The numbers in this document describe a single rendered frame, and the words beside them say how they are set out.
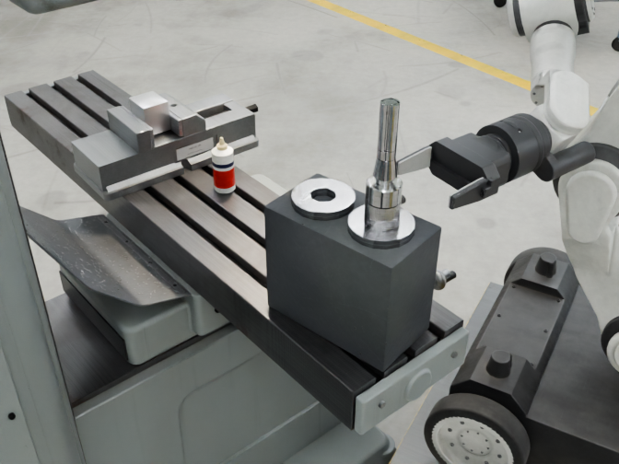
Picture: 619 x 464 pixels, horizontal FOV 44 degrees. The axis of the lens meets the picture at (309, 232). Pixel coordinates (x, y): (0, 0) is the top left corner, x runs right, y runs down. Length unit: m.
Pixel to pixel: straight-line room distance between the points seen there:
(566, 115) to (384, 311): 0.39
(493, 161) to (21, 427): 0.78
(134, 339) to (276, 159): 2.08
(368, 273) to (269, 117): 2.74
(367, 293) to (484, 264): 1.81
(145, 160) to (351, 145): 2.07
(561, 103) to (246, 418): 0.93
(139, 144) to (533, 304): 0.90
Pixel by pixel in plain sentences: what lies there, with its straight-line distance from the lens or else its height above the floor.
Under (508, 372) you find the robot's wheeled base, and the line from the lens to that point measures 1.53.
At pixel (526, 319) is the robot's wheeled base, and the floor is 0.59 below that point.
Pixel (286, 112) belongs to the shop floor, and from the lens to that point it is 3.73.
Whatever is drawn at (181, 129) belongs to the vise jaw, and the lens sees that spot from 1.49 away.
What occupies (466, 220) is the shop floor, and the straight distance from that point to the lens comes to 3.02.
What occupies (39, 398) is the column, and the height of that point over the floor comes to 0.81.
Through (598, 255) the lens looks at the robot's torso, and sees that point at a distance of 1.45.
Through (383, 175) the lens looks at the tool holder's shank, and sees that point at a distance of 0.97.
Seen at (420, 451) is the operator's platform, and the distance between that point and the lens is 1.65.
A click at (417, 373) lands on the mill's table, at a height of 0.88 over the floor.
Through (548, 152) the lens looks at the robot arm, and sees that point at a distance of 1.15.
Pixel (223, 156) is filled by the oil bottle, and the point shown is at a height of 0.99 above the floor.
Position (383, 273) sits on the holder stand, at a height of 1.08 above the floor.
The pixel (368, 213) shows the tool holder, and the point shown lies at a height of 1.13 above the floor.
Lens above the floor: 1.69
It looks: 36 degrees down
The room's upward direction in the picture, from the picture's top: straight up
